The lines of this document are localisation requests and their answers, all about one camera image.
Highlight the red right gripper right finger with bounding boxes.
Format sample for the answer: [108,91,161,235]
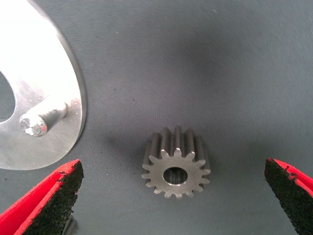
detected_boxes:
[265,158,313,235]

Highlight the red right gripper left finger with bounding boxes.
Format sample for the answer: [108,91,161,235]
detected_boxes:
[0,159,85,235]

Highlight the round metal carrier plate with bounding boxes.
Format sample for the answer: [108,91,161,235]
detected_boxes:
[0,0,87,171]

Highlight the dark grey table cloth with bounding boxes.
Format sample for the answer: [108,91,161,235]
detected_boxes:
[0,0,313,235]

